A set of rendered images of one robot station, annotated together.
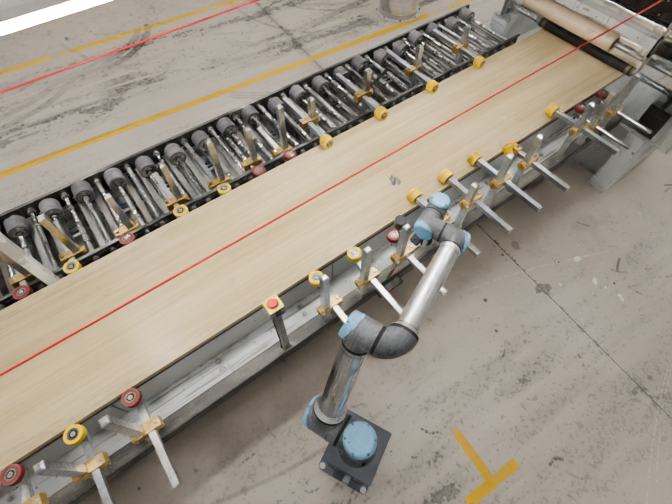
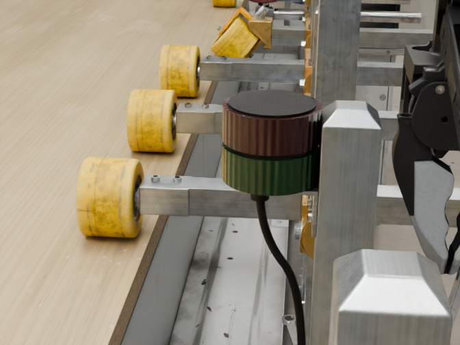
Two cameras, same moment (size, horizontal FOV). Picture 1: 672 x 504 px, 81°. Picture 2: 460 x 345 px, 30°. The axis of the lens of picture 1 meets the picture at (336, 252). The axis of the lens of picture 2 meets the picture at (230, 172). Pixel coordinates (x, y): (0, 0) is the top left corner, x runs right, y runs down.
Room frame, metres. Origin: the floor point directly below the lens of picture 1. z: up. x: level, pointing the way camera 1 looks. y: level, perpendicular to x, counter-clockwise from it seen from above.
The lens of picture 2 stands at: (0.84, 0.07, 1.29)
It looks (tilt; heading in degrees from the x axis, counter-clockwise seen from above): 22 degrees down; 312
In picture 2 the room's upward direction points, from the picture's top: 1 degrees clockwise
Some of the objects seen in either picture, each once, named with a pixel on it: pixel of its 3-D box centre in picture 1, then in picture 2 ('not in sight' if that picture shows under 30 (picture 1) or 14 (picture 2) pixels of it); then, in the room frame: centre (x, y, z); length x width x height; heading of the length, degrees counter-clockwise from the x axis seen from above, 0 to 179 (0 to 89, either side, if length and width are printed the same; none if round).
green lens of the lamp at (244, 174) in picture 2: not in sight; (270, 160); (1.15, -0.32, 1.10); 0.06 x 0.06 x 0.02
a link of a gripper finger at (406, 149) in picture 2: not in sight; (427, 153); (1.10, -0.43, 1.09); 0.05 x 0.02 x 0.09; 37
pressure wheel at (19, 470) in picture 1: (18, 475); not in sight; (0.05, 1.30, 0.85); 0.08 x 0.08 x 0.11
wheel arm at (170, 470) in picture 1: (156, 439); not in sight; (0.19, 0.78, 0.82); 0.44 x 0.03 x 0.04; 37
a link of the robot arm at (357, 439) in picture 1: (357, 440); not in sight; (0.19, -0.10, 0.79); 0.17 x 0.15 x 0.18; 59
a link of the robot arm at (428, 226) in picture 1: (429, 224); not in sight; (0.99, -0.41, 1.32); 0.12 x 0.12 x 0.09; 59
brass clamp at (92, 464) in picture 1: (90, 467); not in sight; (0.08, 1.03, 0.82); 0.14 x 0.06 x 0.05; 127
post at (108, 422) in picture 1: (131, 429); not in sight; (0.21, 0.85, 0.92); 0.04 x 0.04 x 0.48; 37
